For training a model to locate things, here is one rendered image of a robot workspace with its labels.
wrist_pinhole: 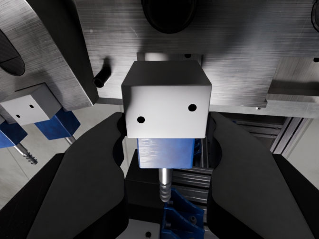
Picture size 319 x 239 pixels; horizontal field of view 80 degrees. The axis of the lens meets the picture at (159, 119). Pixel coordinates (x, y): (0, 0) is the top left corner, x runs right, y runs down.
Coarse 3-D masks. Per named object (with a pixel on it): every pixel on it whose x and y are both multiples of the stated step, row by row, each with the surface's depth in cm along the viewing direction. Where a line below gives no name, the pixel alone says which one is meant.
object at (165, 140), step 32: (160, 64) 14; (192, 64) 14; (128, 96) 11; (160, 96) 11; (192, 96) 11; (128, 128) 12; (160, 128) 12; (192, 128) 12; (160, 160) 15; (192, 160) 15; (160, 192) 19
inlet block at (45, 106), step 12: (36, 84) 24; (12, 96) 23; (24, 96) 21; (36, 96) 22; (48, 96) 23; (12, 108) 23; (24, 108) 22; (36, 108) 22; (48, 108) 23; (60, 108) 25; (24, 120) 24; (36, 120) 23; (48, 120) 25; (60, 120) 25; (72, 120) 27; (48, 132) 26; (60, 132) 26; (72, 132) 26
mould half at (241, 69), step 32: (96, 0) 14; (128, 0) 13; (224, 0) 12; (256, 0) 12; (288, 0) 12; (96, 32) 15; (128, 32) 15; (160, 32) 14; (192, 32) 14; (224, 32) 14; (256, 32) 13; (288, 32) 13; (96, 64) 17; (128, 64) 16; (224, 64) 15; (256, 64) 15; (224, 96) 17; (256, 96) 16
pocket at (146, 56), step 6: (138, 54) 16; (144, 54) 18; (150, 54) 18; (156, 54) 18; (162, 54) 18; (168, 54) 18; (174, 54) 18; (180, 54) 18; (186, 54) 18; (192, 54) 17; (138, 60) 16; (144, 60) 18; (150, 60) 18; (156, 60) 18; (162, 60) 18; (168, 60) 18; (174, 60) 18; (180, 60) 18; (186, 60) 18; (198, 60) 18
